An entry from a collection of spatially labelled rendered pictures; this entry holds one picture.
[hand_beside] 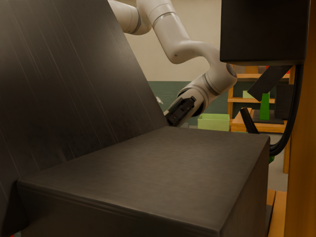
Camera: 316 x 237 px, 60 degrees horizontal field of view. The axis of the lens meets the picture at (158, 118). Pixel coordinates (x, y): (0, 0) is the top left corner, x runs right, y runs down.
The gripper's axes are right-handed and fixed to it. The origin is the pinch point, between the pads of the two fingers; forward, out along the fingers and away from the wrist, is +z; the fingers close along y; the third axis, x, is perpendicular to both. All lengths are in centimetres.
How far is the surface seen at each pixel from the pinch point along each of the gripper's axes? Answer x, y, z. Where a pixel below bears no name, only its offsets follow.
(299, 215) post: 33.5, 4.4, -4.1
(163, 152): 2.5, 14.4, 24.1
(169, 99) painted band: -63, -372, -632
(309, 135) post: 22.3, 17.0, -8.7
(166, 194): 4.4, 20.0, 34.0
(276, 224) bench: 45, -15, -24
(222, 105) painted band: 54, -279, -645
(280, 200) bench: 48, -18, -42
